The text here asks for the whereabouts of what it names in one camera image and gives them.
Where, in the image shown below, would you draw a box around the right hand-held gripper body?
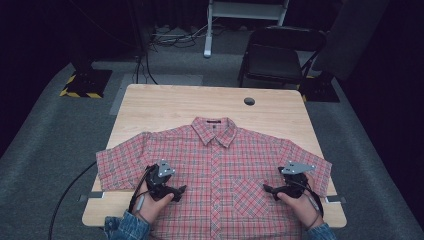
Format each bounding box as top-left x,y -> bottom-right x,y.
278,160 -> 316,198

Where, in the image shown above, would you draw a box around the black pole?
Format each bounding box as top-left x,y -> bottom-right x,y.
128,0 -> 149,59

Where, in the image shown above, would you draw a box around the right hand-held gripper black cable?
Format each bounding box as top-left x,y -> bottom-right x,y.
293,181 -> 325,218

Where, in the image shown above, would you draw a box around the person's right hand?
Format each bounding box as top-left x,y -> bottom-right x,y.
277,174 -> 324,229

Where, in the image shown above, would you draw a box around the white metal stand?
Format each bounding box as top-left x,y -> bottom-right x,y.
203,0 -> 290,59

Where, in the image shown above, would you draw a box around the grey fabric panel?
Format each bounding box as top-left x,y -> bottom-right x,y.
313,0 -> 391,81

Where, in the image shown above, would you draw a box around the bundle of floor cables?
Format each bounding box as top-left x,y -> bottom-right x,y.
148,23 -> 214,51

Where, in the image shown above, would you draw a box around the black folding chair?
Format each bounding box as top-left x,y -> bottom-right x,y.
237,25 -> 328,89

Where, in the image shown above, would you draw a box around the black hanging cables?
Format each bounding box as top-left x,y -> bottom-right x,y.
134,49 -> 159,86

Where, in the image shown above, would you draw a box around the person's left hand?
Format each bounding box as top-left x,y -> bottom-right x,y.
133,183 -> 175,224

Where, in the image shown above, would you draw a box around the black base with yellow stripes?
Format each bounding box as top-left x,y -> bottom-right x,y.
59,68 -> 114,100

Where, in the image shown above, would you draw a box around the grey tape strip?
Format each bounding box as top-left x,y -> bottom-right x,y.
78,190 -> 106,203
324,195 -> 347,205

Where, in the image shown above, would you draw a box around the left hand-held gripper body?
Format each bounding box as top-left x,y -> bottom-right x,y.
145,159 -> 178,201

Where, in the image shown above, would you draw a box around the red plaid short-sleeved shirt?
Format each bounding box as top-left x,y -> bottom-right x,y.
95,116 -> 333,240

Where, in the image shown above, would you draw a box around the black stand base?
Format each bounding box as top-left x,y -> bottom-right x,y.
297,71 -> 341,103

